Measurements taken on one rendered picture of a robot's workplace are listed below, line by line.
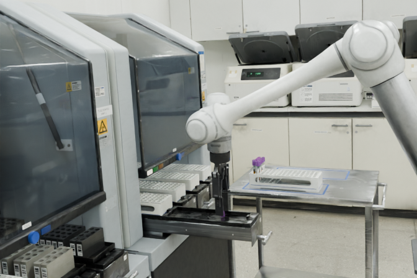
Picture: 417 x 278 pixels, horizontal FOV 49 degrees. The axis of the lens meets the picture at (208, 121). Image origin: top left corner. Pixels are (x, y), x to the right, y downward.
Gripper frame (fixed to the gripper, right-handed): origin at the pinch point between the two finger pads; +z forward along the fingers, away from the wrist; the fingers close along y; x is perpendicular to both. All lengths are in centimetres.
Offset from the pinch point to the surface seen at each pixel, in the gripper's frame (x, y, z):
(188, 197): -19.6, -13.4, 3.4
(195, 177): -22.3, -28.3, -1.0
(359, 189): 47, -37, 2
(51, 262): -26, 62, -3
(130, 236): -27.7, 20.3, 7.4
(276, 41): -35, -248, -60
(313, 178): 29.2, -29.4, -3.4
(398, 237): 66, -188, 84
